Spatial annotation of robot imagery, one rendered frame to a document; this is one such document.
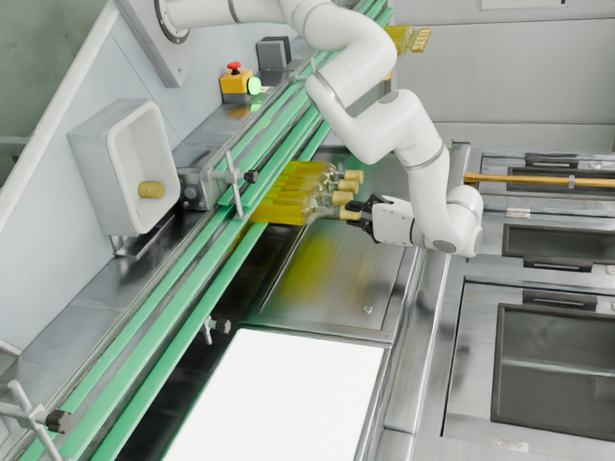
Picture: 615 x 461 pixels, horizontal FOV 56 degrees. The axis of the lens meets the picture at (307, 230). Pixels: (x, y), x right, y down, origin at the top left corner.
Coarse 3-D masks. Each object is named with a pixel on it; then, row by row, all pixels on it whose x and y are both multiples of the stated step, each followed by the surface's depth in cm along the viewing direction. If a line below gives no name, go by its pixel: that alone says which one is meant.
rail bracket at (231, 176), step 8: (224, 152) 121; (208, 168) 125; (232, 168) 123; (200, 176) 125; (208, 176) 124; (216, 176) 124; (224, 176) 123; (232, 176) 122; (240, 176) 123; (248, 176) 122; (256, 176) 123; (232, 184) 124; (240, 200) 127; (240, 208) 128; (240, 216) 129
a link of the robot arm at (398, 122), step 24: (312, 96) 102; (336, 96) 101; (384, 96) 101; (408, 96) 98; (336, 120) 100; (360, 120) 100; (384, 120) 98; (408, 120) 98; (360, 144) 99; (384, 144) 99; (408, 144) 101; (432, 144) 102
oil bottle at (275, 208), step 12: (264, 204) 137; (276, 204) 136; (288, 204) 135; (300, 204) 134; (312, 204) 135; (252, 216) 140; (264, 216) 139; (276, 216) 138; (288, 216) 137; (300, 216) 135; (312, 216) 135
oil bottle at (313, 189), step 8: (280, 184) 144; (288, 184) 143; (296, 184) 143; (304, 184) 142; (312, 184) 142; (272, 192) 142; (280, 192) 141; (288, 192) 140; (296, 192) 140; (304, 192) 139; (312, 192) 139; (320, 192) 140; (320, 200) 140
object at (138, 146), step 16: (144, 112) 112; (112, 128) 104; (128, 128) 119; (144, 128) 119; (160, 128) 118; (112, 144) 103; (128, 144) 119; (144, 144) 121; (160, 144) 120; (112, 160) 105; (128, 160) 120; (144, 160) 123; (160, 160) 122; (128, 176) 120; (144, 176) 125; (160, 176) 124; (176, 176) 124; (128, 192) 109; (176, 192) 125; (128, 208) 110; (144, 208) 121; (160, 208) 121; (144, 224) 116
